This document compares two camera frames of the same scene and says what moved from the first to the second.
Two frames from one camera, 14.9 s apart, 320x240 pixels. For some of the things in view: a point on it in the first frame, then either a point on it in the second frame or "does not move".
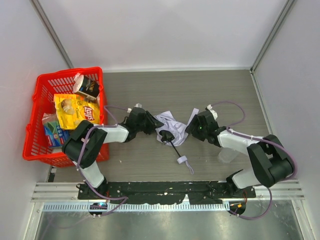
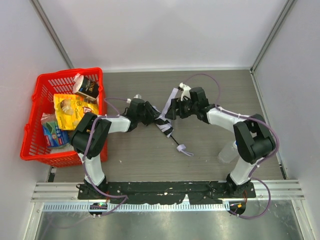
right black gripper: x=196 y=126 to x=175 y=109
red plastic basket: x=47 y=85 does not move
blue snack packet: x=57 y=136 does not move
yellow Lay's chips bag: x=71 y=110 does not move
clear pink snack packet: x=51 y=118 does not move
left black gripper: x=147 y=121 to x=149 y=114
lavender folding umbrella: x=173 y=132 to x=163 y=122
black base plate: x=165 y=192 does not move
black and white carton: x=86 y=86 does not move
